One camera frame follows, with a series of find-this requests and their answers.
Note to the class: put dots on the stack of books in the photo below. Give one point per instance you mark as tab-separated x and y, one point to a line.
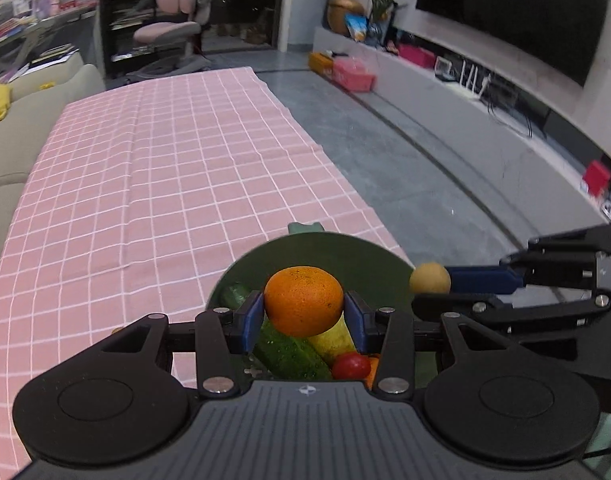
3	30

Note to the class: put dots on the pink storage box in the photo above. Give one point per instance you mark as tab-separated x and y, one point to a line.
354	74

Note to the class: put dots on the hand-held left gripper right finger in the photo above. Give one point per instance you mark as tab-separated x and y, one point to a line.
356	322

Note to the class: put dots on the black television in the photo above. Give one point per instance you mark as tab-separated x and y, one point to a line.
515	10

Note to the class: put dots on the green cucumber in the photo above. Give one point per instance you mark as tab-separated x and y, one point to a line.
285	355

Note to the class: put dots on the red box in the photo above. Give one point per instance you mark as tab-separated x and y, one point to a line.
597	177

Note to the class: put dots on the cluttered desk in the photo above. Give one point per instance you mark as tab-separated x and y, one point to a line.
55	17

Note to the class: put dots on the beige sofa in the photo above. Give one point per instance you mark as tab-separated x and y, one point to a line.
15	160

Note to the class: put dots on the magenta box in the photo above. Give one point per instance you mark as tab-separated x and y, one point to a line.
416	56

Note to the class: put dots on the orange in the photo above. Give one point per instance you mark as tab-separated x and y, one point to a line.
373	372
304	300

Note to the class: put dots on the white router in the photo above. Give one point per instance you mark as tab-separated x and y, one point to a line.
473	80

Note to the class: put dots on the small yellow round fruit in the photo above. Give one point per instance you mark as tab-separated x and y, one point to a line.
429	277

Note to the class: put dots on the small photo frame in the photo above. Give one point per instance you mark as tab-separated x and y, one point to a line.
444	67

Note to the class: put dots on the orange box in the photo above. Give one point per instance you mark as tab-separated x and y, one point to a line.
320	63

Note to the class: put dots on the golden vase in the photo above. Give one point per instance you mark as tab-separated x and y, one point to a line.
343	7

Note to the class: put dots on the pink checked tablecloth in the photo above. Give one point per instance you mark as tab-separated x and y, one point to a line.
160	160

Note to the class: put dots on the green potted plant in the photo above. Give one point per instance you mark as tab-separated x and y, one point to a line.
383	10

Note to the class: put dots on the yellow-green pear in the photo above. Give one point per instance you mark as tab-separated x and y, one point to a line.
335	342

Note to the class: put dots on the green colander bowl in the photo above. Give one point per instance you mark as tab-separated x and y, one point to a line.
365	265

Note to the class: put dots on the grey television bench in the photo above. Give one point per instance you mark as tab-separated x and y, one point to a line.
435	105

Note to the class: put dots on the black shelf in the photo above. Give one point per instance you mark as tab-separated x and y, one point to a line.
120	20

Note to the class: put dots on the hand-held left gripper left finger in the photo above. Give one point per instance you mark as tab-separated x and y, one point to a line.
253	320

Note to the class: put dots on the red cherry tomato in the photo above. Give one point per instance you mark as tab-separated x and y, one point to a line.
350	366

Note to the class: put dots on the pink office chair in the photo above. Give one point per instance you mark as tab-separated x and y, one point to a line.
178	10

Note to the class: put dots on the blue snack bag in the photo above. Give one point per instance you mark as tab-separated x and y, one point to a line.
356	27

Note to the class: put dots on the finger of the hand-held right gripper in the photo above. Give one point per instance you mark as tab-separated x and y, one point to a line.
485	280
460	305

